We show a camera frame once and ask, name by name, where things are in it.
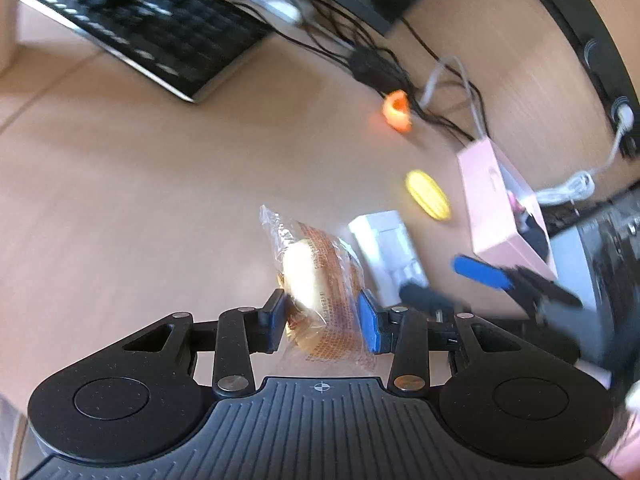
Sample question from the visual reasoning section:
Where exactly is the thick grey cable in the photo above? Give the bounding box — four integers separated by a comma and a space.
417, 56, 488, 142

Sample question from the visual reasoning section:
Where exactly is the person's right forearm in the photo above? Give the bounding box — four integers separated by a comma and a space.
600, 400, 640, 480

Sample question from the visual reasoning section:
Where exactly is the bun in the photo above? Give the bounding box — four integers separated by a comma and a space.
258, 204, 376, 373

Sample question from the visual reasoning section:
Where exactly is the computer tower case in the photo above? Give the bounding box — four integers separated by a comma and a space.
550, 190, 640, 391

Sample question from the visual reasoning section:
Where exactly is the yellow toy corn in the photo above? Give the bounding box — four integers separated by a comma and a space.
405, 170, 452, 222

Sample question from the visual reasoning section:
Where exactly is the black power adapter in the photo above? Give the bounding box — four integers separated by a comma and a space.
347, 47, 408, 92

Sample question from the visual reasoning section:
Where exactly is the orange toy fruit half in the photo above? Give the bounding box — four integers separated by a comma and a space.
381, 89, 415, 133

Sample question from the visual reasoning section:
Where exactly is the white coiled cable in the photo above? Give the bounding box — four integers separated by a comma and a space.
535, 105, 636, 207

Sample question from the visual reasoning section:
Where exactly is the black cable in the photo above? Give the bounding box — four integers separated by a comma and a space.
272, 22, 361, 63
400, 17, 443, 63

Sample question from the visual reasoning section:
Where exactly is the white plug adapter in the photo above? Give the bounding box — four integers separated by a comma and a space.
348, 210, 430, 306

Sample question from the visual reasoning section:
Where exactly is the black keyboard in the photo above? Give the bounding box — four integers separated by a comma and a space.
17, 0, 273, 105

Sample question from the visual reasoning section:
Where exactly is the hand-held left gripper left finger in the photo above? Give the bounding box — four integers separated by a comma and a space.
122, 287, 292, 398

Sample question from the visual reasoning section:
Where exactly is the black wall power strip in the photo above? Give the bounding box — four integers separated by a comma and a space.
510, 0, 640, 161

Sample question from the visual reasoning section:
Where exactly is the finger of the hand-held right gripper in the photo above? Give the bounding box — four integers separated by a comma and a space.
451, 255, 583, 311
400, 282, 473, 322

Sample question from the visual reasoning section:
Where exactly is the pink cardboard box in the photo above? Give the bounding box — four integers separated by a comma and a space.
457, 139, 558, 281

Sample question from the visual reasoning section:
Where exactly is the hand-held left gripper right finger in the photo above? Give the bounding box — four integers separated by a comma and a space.
357, 290, 526, 393

